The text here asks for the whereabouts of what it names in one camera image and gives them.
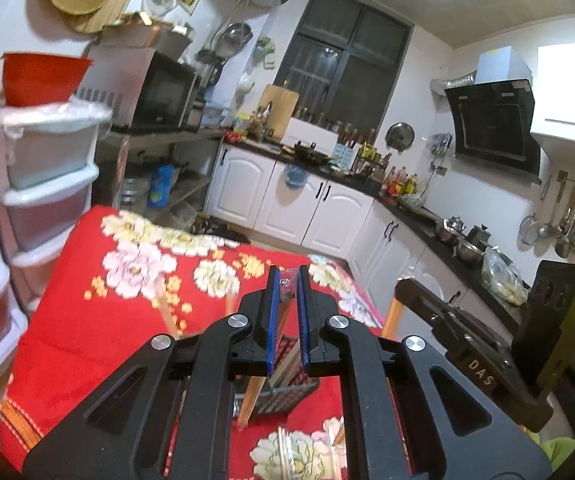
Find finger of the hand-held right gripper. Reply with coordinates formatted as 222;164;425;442
395;277;469;349

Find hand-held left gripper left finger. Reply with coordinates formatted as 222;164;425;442
22;266;281;480

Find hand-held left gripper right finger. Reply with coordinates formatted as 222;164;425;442
300;265;553;480

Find plastic-wrapped chopstick pair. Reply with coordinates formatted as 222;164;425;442
266;267;301;396

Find grey lattice utensil holder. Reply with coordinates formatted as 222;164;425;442
232;335;323;418

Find bunch of wooden chopsticks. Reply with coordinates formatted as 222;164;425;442
237;294;403;448

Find row of hanging kitchen utensils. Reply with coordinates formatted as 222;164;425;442
519;169;575;259

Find clear plastic bag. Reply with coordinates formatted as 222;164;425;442
481;247;529;306

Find black kitchen countertop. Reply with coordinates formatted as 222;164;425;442
222;137;531;321

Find white kitchen cabinets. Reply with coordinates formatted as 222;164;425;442
204;142;524;342

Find row of condiment bottles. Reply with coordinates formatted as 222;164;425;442
382;164;421;196

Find blue hanging bag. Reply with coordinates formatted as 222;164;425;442
282;162;311;190

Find hanging steel pot lid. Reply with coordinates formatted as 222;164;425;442
386;122;415;154

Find black wok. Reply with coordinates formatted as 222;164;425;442
293;140;336;165

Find blue detergent bottle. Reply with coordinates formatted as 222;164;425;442
146;164;176;210

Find red floral blanket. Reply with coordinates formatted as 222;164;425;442
0;205;413;480

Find knife block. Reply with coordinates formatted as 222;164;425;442
332;127;363;164

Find white appliance box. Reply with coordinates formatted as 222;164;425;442
282;116;341;149

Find black range hood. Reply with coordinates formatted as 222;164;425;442
443;46;543;179

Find metal shelf rack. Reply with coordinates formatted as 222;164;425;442
92;127;226;231

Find rectangular wooden cutting board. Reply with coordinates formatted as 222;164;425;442
256;84;301;141

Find white upper cabinet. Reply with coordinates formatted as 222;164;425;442
529;42;575;151

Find silver microwave oven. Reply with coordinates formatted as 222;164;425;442
74;45;201;134

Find black blender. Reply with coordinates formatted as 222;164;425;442
196;50;226;91

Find dark window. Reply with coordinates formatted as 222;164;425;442
272;0;413;134

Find hanging steel colander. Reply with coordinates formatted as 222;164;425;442
222;22;254;56

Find metal basin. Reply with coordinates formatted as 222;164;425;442
99;22;193;59

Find red plastic basin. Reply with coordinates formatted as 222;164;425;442
0;52;94;108

